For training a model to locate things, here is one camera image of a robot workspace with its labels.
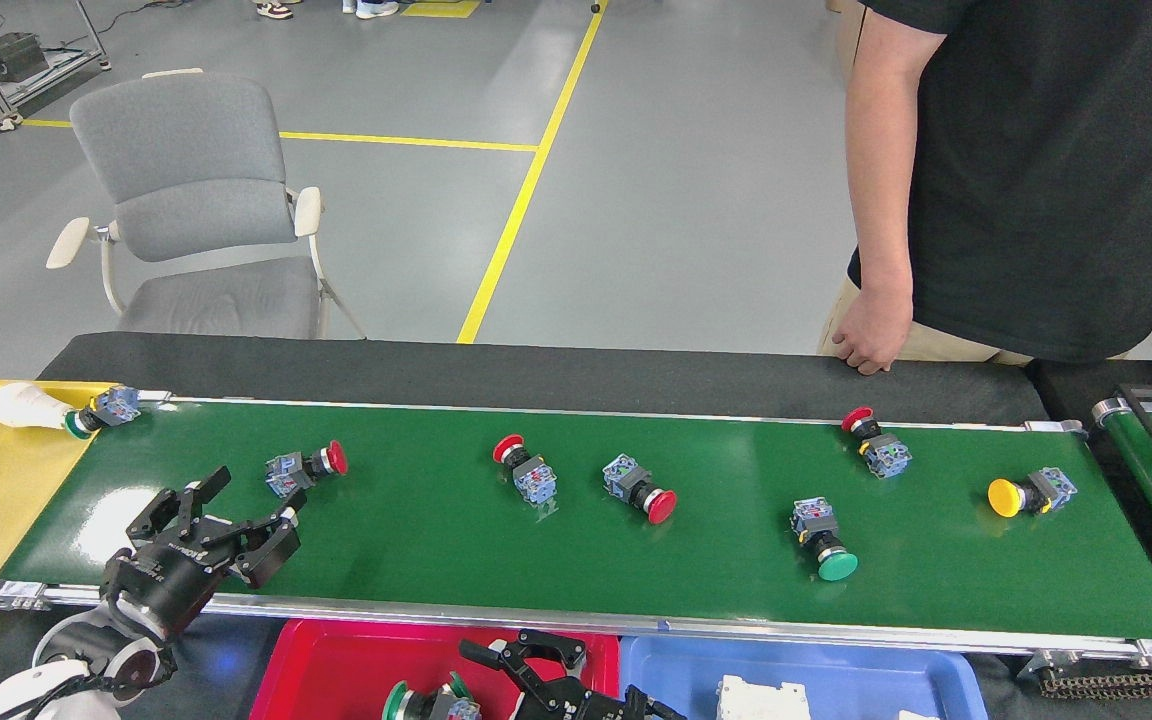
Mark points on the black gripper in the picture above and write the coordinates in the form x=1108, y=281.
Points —
x=166, y=585
x=591, y=712

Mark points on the red mushroom push button switch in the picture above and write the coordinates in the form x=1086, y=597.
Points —
x=626, y=475
x=536, y=483
x=286, y=472
x=886, y=455

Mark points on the green mushroom push button switch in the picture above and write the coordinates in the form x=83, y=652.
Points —
x=116, y=405
x=398, y=702
x=814, y=520

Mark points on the white switch block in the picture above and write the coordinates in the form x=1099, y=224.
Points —
x=761, y=700
x=918, y=715

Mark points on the yellow mushroom push button switch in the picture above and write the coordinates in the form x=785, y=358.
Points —
x=1004, y=497

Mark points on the person's right forearm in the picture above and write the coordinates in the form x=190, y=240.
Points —
x=881, y=220

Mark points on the blue plastic tray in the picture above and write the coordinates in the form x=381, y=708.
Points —
x=676, y=680

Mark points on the red plastic tray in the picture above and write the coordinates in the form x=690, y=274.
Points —
x=336, y=670

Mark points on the person's right hand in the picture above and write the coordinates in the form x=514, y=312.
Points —
x=874, y=330

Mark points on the white light bulb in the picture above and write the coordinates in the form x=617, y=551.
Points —
x=26, y=405

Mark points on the grey padded armchair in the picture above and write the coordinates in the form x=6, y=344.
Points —
x=196, y=160

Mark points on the black box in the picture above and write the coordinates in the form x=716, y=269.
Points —
x=8, y=57

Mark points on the bystander person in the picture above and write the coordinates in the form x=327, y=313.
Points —
x=374, y=9
x=274, y=10

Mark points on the metal frame rack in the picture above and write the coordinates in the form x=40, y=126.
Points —
x=66, y=58

